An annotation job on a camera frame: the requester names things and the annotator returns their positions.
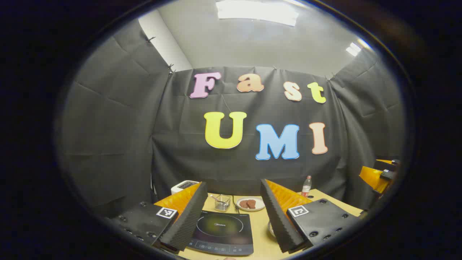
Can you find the large ceiling light panel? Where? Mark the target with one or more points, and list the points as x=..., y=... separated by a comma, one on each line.
x=256, y=11

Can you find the white oval plate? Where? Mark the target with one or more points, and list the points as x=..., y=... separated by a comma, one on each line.
x=260, y=204

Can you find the small ceiling light panel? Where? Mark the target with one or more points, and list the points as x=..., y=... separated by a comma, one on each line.
x=353, y=48

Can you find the clear plastic water bottle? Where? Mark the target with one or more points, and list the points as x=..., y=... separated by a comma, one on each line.
x=306, y=187

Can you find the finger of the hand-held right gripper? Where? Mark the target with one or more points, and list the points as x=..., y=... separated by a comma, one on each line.
x=373, y=178
x=388, y=164

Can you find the black backdrop cloth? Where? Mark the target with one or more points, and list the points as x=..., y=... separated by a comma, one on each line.
x=119, y=144

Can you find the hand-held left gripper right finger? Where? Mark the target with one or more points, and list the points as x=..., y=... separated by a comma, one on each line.
x=279, y=224

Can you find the black induction cooktop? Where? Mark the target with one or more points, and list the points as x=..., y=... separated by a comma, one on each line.
x=220, y=227

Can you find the white toaster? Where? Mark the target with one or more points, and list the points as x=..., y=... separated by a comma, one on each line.
x=182, y=186

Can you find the raw meat slice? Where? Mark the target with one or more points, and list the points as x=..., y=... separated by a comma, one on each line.
x=248, y=204

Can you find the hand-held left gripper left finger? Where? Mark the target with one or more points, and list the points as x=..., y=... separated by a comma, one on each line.
x=187, y=220

